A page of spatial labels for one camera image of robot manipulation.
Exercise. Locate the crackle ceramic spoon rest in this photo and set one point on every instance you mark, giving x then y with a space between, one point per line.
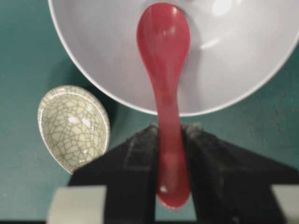
74 126

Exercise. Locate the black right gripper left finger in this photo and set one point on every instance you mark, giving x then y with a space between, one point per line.
116 188

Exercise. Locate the white bowl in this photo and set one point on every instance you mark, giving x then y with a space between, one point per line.
236 47

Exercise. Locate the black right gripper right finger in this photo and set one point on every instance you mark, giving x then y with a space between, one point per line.
232 185

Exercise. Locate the red soup spoon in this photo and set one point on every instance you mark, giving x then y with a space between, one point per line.
163 40

